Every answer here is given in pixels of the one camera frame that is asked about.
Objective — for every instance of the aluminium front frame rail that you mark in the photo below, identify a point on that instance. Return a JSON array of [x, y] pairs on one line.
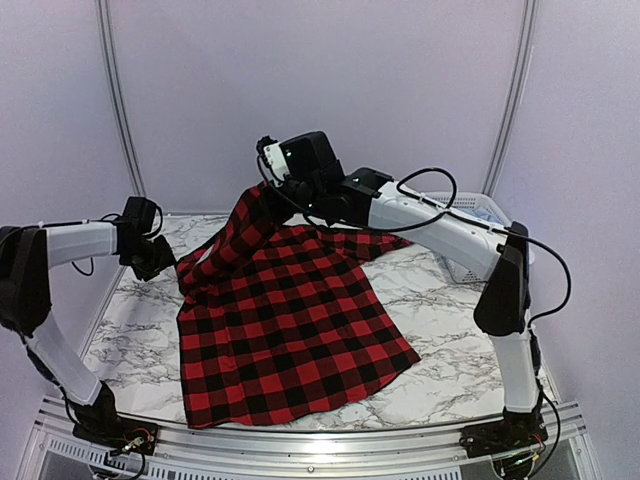
[[236, 452]]

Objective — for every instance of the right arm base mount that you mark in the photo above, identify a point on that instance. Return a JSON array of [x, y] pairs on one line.
[[515, 430]]

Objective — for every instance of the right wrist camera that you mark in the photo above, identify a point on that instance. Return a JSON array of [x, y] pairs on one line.
[[273, 159]]

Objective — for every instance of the aluminium corner post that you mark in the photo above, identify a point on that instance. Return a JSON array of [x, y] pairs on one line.
[[116, 92], [515, 92]]

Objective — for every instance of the red black plaid shirt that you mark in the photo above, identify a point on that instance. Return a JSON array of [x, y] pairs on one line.
[[280, 321]]

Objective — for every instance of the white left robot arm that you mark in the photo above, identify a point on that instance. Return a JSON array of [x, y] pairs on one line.
[[31, 290]]

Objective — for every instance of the light blue shirt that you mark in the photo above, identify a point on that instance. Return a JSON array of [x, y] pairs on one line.
[[486, 215]]

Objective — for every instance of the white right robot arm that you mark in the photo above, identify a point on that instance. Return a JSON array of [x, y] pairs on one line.
[[381, 204]]

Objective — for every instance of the white plastic basket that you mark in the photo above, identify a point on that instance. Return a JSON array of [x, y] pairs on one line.
[[474, 251]]

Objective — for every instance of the left aluminium corner post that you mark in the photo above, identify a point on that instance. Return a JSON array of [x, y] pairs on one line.
[[116, 92]]

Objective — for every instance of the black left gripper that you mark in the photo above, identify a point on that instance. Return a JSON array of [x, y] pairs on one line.
[[167, 259]]

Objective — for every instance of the right aluminium corner post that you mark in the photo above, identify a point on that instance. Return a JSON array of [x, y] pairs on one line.
[[515, 92]]

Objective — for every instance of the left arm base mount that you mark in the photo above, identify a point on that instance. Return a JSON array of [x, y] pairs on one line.
[[101, 423]]

